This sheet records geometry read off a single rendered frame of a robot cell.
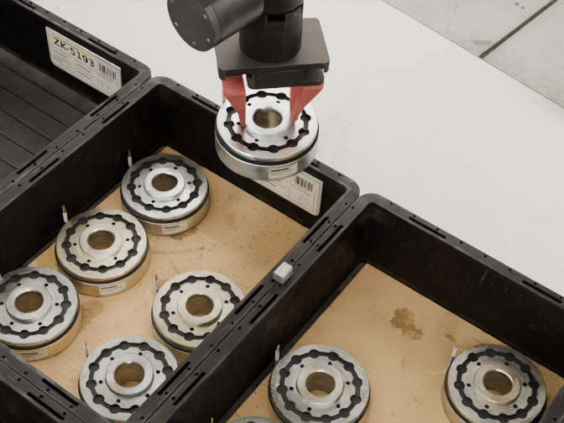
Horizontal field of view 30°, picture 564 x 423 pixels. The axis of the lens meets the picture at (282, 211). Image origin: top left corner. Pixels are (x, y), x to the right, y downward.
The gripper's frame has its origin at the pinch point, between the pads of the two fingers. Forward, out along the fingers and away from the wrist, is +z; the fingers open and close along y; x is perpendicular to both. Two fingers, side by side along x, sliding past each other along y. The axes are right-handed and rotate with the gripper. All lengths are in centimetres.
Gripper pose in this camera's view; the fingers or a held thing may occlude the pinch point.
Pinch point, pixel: (267, 114)
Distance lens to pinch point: 104.2
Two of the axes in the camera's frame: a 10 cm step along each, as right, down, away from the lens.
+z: -0.4, 6.5, 7.6
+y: 9.9, -0.9, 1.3
